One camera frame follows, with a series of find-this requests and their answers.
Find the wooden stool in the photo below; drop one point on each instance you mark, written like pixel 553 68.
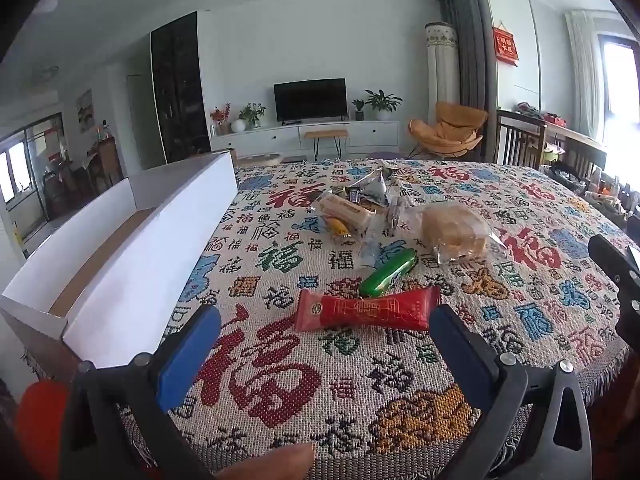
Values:
pixel 325 134

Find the orange lounge chair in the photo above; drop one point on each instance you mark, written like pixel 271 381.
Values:
pixel 450 132

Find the pile of assorted household things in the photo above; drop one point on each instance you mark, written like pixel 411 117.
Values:
pixel 595 187

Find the red snack packet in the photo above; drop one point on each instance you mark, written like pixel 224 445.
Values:
pixel 370 308

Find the green snack packet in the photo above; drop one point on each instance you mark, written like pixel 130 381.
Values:
pixel 387 272

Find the printed woven blanket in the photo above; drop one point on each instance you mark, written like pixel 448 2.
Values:
pixel 310 390

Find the yellow snack packet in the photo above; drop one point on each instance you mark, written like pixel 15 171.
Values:
pixel 337 228

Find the dark wooden chair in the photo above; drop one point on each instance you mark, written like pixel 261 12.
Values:
pixel 520 137

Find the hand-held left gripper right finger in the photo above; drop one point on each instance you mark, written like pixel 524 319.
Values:
pixel 460 352

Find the red orange round object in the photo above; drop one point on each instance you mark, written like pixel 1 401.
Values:
pixel 42 425

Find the white round vase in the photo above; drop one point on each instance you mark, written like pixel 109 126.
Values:
pixel 238 125

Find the standing air conditioner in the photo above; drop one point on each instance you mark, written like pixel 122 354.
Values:
pixel 442 65

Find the small wooden cabinet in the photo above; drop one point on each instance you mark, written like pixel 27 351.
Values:
pixel 107 160

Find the long white cardboard box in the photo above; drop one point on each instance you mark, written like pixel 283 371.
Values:
pixel 150 255

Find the tall black cabinet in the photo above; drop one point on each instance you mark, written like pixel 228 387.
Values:
pixel 180 90

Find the wooden side desk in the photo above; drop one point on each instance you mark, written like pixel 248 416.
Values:
pixel 575 137

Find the small plant in dark pot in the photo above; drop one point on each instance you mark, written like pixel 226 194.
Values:
pixel 358 109

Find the red flowers in vase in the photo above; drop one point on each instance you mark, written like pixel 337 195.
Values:
pixel 221 116

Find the brown chocolate bar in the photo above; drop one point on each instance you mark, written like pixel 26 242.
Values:
pixel 354 194

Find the leafy potted plant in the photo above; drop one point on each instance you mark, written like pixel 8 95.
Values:
pixel 252 112

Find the long clear snack packet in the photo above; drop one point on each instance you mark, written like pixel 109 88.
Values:
pixel 372 252

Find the red wall hanging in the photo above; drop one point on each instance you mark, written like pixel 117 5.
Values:
pixel 505 45

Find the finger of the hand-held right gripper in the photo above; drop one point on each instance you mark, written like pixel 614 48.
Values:
pixel 607 255
pixel 631 310

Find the flat screen television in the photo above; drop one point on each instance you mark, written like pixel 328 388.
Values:
pixel 310 100

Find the clear silver snack packet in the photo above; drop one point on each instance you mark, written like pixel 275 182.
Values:
pixel 382 167

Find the white sheer curtain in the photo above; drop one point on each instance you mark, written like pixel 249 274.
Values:
pixel 585 75

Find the white television cabinet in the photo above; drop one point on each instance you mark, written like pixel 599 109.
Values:
pixel 260 140

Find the grey curtain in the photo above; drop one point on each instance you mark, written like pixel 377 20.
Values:
pixel 467 50

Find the framed wall picture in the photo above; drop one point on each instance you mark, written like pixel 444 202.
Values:
pixel 85 110

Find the bread in clear bag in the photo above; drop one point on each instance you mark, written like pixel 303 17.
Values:
pixel 452 232

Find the large potted green plant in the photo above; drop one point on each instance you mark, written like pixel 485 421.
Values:
pixel 382 102

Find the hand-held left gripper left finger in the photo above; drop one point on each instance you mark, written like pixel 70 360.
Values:
pixel 190 355

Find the beige wafer packet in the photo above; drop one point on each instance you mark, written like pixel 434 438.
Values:
pixel 345 211

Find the triangular blue white packet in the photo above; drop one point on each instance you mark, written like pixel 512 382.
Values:
pixel 376 189

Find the person's left hand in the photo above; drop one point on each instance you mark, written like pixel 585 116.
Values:
pixel 275 462

